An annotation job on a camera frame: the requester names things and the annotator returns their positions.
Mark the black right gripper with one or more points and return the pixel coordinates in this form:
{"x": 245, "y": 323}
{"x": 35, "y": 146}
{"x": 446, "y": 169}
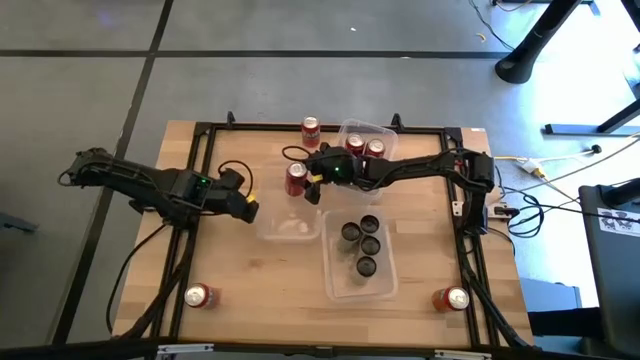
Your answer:
{"x": 332, "y": 167}

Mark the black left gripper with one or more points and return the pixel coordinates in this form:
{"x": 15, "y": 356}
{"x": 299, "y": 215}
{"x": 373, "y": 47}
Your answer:
{"x": 227, "y": 190}

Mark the clear plastic bin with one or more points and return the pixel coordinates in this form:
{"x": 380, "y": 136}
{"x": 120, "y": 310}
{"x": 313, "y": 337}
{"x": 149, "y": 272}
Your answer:
{"x": 287, "y": 225}
{"x": 340, "y": 285}
{"x": 362, "y": 128}

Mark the red Coca-Cola can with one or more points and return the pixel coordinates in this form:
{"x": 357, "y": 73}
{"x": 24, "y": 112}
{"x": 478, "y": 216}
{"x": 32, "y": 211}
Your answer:
{"x": 355, "y": 144}
{"x": 375, "y": 148}

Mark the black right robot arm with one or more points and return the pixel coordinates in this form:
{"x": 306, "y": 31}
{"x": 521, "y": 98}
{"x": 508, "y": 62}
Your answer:
{"x": 420, "y": 166}

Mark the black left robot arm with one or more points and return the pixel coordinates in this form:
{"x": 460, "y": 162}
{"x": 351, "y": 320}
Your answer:
{"x": 135, "y": 180}

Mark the grey power adapter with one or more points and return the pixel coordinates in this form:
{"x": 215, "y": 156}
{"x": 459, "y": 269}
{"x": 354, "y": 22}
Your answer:
{"x": 500, "y": 210}

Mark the black crossbar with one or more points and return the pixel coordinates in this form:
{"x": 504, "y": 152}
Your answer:
{"x": 100, "y": 351}

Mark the white power strip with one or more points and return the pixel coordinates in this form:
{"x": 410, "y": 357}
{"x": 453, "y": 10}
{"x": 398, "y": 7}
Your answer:
{"x": 532, "y": 167}

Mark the grey floor object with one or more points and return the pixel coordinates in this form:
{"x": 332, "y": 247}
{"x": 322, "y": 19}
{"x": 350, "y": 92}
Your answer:
{"x": 15, "y": 223}

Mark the black desk leg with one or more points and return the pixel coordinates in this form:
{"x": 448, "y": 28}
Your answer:
{"x": 530, "y": 47}

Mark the blue box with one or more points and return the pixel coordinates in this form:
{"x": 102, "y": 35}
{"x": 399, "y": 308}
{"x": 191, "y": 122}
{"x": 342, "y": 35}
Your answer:
{"x": 550, "y": 295}

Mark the black table foot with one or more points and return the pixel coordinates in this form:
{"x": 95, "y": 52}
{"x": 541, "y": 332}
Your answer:
{"x": 590, "y": 129}

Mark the white printed sticker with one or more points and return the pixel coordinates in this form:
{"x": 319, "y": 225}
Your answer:
{"x": 620, "y": 222}

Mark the black cabinet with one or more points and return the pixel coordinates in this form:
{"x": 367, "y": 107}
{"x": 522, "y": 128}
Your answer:
{"x": 615, "y": 280}

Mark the black frame clamp post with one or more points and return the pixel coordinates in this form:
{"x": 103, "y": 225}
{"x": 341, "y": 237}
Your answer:
{"x": 397, "y": 121}
{"x": 230, "y": 120}

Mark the silver metal bracket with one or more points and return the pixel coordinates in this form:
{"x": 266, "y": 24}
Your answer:
{"x": 462, "y": 355}
{"x": 185, "y": 348}

